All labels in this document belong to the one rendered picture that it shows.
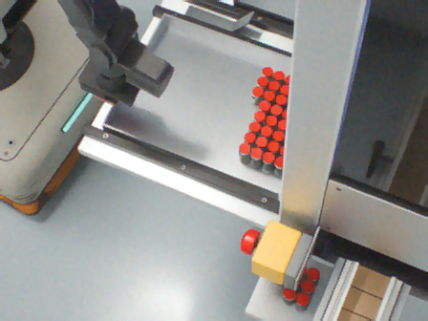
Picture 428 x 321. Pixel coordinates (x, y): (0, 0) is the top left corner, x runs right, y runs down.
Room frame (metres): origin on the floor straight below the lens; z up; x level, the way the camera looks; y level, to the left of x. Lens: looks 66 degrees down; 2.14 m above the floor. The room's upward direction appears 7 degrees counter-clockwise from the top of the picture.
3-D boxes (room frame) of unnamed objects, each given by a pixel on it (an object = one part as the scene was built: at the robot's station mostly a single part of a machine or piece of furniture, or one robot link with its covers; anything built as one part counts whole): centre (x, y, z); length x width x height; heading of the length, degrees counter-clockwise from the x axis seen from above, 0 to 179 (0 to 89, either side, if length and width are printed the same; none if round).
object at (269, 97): (0.64, -0.09, 0.90); 0.18 x 0.02 x 0.05; 150
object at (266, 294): (0.32, -0.11, 0.87); 0.14 x 0.13 x 0.02; 59
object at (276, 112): (0.63, -0.11, 0.90); 0.18 x 0.02 x 0.05; 150
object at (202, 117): (0.68, -0.02, 0.90); 0.34 x 0.26 x 0.04; 60
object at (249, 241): (0.38, -0.04, 0.99); 0.04 x 0.04 x 0.04; 59
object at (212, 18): (0.87, -0.04, 0.91); 0.14 x 0.03 x 0.06; 59
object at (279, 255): (0.35, -0.08, 1.00); 0.08 x 0.07 x 0.07; 59
